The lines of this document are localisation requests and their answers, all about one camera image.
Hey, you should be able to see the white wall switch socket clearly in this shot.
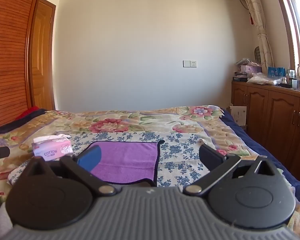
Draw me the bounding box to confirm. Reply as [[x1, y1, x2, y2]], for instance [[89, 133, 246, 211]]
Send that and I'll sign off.
[[183, 60, 197, 68]]

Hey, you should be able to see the navy blue bed sheet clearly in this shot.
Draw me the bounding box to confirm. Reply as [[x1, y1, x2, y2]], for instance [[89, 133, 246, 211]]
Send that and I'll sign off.
[[221, 108, 300, 201]]

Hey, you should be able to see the plastic bag on cabinet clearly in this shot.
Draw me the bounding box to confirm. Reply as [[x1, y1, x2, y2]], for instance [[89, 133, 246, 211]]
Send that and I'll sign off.
[[247, 73, 282, 86]]

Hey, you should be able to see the wooden louvred wardrobe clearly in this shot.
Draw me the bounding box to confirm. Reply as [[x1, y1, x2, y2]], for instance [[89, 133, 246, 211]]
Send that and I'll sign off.
[[0, 0, 38, 126]]

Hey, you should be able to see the patterned beige curtain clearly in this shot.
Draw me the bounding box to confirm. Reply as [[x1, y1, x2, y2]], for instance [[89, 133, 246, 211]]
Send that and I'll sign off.
[[245, 0, 274, 74]]

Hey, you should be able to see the red blanket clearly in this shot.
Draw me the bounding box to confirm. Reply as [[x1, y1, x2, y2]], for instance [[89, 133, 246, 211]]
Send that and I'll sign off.
[[15, 106, 40, 120]]

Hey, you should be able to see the green woven fan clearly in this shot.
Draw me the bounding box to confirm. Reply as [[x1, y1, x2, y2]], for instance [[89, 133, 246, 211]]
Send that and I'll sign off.
[[254, 46, 262, 65]]

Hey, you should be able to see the pink box on cabinet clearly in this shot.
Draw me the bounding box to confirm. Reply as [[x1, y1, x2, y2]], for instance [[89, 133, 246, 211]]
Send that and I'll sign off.
[[240, 65, 262, 78]]

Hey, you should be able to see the wooden sideboard cabinet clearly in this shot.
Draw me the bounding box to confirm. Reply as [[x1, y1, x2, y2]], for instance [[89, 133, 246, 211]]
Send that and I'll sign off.
[[231, 81, 300, 181]]

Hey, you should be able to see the floral bed quilt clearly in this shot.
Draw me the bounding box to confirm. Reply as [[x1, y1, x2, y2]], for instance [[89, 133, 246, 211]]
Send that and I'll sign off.
[[0, 105, 300, 239]]

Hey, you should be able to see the pink cotton tissue pack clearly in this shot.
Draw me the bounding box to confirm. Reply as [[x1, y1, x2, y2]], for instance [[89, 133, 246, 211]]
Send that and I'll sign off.
[[32, 134, 73, 161]]

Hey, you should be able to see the blue floral white cloth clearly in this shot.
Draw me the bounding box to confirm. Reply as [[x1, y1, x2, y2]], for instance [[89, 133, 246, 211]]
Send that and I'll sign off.
[[7, 130, 211, 189]]

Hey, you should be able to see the blue gift box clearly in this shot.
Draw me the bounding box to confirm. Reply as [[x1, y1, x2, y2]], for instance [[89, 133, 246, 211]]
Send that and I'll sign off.
[[267, 67, 286, 78]]

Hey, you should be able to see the white cardboard box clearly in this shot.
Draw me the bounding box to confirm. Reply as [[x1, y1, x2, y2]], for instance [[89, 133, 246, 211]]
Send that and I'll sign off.
[[229, 105, 247, 126]]

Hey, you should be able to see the wooden door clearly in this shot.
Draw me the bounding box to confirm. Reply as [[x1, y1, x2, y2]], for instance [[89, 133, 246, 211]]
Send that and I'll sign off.
[[30, 0, 56, 110]]

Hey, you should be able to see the purple grey microfibre towel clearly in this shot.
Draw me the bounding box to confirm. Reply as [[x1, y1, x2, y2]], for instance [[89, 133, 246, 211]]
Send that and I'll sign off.
[[86, 140, 164, 186]]

